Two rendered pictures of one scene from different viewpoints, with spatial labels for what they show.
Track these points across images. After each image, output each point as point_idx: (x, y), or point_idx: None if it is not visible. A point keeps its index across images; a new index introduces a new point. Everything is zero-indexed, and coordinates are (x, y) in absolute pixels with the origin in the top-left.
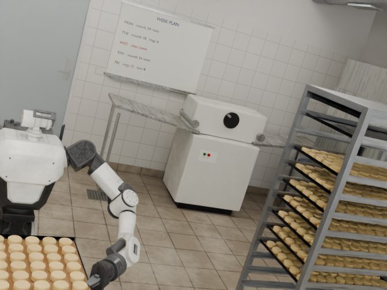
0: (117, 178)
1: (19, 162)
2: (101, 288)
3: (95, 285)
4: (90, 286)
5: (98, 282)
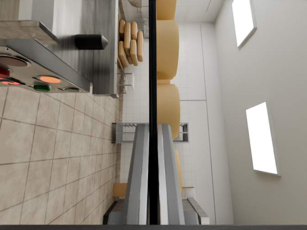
0: None
1: None
2: (65, 225)
3: (140, 165)
4: (152, 132)
5: (146, 216)
